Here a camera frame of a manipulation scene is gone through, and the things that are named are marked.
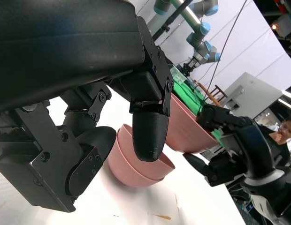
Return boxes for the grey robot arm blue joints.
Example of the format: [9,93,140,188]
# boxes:
[153,0,222,76]

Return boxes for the person in dark clothes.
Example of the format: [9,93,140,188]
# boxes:
[260,118,291,169]

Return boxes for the grey metal cabinet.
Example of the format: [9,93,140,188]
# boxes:
[221,72,283,120]

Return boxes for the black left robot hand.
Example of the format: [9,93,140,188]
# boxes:
[0,0,175,213]

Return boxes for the pink plastic bowl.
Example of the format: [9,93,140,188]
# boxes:
[163,92,219,154]
[107,133,165,188]
[116,123,176,180]

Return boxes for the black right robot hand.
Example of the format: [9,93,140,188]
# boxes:
[183,104,273,188]

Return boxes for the green table cloth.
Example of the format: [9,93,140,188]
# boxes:
[171,79,225,147]

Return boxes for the thin black hanging cable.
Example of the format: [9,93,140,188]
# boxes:
[201,0,247,105]

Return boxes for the black tripod pole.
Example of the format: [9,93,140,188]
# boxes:
[152,0,194,41]

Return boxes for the wooden chair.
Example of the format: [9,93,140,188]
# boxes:
[197,81,229,106]

